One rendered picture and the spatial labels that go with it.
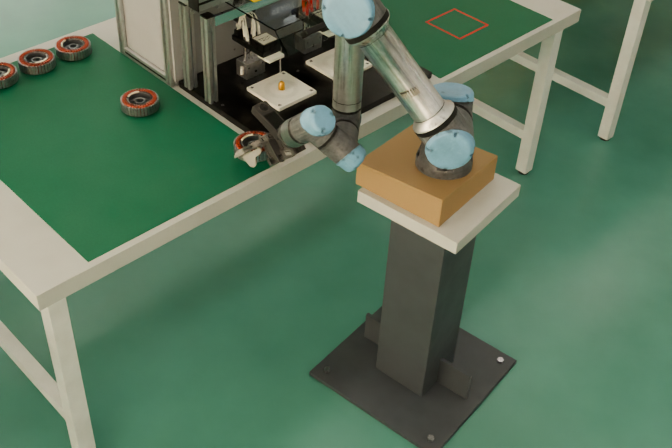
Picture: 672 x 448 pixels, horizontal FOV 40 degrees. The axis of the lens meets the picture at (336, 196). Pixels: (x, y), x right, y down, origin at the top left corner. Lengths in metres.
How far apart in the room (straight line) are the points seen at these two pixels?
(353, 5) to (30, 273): 0.98
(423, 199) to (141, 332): 1.19
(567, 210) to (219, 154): 1.64
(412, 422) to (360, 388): 0.20
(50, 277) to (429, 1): 1.79
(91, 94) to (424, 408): 1.39
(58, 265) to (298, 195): 1.53
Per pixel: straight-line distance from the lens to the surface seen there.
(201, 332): 3.11
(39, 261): 2.32
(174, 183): 2.49
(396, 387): 2.95
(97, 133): 2.71
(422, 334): 2.74
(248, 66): 2.85
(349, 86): 2.30
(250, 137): 2.53
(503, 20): 3.36
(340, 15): 2.05
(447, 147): 2.19
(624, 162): 4.08
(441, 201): 2.33
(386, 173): 2.41
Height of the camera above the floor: 2.29
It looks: 39 degrees down
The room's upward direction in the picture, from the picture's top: 3 degrees clockwise
